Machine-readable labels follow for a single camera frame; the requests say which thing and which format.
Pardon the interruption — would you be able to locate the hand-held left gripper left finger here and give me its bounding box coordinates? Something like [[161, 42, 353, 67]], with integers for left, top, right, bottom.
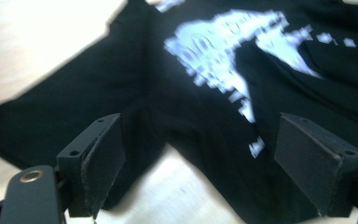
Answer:
[[55, 113, 127, 219]]

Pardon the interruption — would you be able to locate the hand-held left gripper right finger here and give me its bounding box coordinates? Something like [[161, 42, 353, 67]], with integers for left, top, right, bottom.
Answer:
[[273, 112, 358, 217]]

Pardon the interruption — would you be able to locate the black t-shirt with white print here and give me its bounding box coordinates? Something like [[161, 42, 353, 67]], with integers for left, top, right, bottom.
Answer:
[[0, 0, 358, 224]]

